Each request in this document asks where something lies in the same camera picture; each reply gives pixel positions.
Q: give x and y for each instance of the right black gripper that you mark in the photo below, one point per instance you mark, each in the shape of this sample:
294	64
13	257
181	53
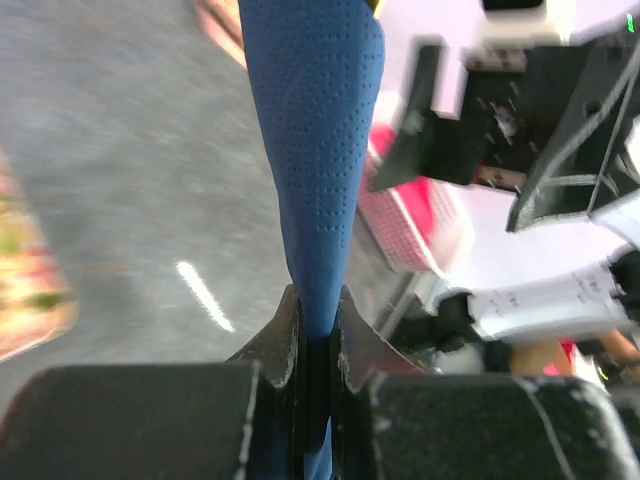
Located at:
513	101

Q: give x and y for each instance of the dark blue paper napkin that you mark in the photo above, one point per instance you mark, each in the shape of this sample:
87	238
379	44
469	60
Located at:
315	70

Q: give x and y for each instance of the person in background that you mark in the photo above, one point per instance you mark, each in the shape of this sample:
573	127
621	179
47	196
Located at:
612	355

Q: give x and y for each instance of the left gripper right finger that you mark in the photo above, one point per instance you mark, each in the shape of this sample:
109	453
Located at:
391	420

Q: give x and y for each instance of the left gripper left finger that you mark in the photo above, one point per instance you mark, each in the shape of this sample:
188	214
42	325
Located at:
239	419

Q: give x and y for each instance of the white perforated plastic basket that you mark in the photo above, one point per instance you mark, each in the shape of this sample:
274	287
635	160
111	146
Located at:
397	235

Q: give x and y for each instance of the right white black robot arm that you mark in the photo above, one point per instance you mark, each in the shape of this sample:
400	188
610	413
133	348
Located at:
598	298

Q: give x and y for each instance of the floral rectangular tray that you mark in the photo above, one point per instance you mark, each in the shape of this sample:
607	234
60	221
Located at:
37	304

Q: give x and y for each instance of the pink cloth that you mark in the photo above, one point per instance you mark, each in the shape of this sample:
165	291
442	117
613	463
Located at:
417	194

